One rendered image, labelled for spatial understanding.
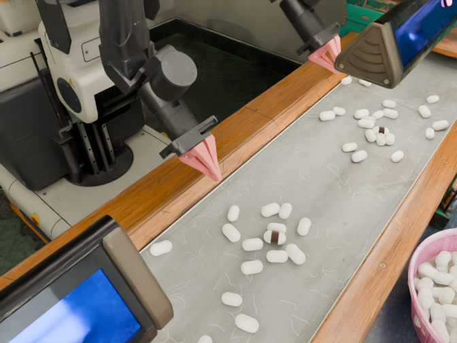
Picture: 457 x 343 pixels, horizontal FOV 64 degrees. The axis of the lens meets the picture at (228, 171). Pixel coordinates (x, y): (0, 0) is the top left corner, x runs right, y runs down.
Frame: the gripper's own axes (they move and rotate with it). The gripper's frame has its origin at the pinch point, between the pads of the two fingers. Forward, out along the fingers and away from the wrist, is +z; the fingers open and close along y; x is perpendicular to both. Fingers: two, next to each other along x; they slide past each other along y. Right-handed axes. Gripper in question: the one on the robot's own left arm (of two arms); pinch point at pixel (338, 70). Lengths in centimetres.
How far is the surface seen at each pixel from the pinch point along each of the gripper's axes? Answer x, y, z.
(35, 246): 123, -58, -11
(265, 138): 12.3, -18.8, 2.8
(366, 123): 1.6, 0.1, 14.0
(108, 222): -29, -69, -4
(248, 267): 0, -48, 16
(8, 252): 127, -66, -15
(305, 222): -1.3, -34.6, 17.3
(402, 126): -1.3, 7.0, 19.9
